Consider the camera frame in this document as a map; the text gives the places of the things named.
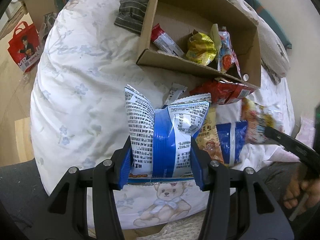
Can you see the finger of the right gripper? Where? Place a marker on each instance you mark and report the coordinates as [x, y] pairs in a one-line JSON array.
[[274, 136]]

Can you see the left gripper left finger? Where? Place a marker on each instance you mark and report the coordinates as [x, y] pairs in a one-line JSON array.
[[65, 216]]

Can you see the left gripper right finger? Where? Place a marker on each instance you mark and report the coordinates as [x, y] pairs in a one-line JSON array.
[[240, 206]]

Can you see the tan peanut snack bag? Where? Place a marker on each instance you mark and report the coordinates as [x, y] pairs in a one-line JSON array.
[[208, 139]]

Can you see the white red chips bag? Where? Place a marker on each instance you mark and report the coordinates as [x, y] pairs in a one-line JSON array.
[[227, 58]]

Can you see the blue white snack bag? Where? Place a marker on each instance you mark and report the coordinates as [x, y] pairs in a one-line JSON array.
[[163, 141]]

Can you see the yellow cartoon popcorn bag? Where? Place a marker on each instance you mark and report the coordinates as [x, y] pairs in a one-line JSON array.
[[258, 117]]

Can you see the right hand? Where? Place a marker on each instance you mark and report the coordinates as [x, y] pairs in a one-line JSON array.
[[298, 185]]

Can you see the blue white striped bag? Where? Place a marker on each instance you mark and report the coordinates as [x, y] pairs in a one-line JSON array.
[[232, 137]]

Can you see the red candy bag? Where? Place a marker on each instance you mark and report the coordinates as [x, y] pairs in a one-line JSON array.
[[223, 91]]

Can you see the checkered floral duvet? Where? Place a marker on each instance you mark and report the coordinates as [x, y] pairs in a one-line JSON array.
[[274, 58]]

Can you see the small blue white wrapper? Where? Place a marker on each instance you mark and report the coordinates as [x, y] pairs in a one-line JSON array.
[[174, 93]]

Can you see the yellow green snack bag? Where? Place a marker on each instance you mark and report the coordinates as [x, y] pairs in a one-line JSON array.
[[201, 49]]

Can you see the small red white snack bar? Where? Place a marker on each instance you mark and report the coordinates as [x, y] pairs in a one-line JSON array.
[[164, 42]]

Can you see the white floral bed sheet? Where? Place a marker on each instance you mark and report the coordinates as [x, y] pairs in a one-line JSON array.
[[78, 115]]

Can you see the brown cardboard box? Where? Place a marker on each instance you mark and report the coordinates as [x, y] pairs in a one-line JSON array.
[[179, 18]]

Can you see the red shopping bag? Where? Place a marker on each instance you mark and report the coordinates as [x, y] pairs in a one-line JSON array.
[[24, 47]]

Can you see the striped grey cloth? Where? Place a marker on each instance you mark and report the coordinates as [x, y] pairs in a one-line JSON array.
[[131, 15]]

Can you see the teal pillow at wall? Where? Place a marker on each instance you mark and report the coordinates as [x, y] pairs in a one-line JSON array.
[[271, 21]]

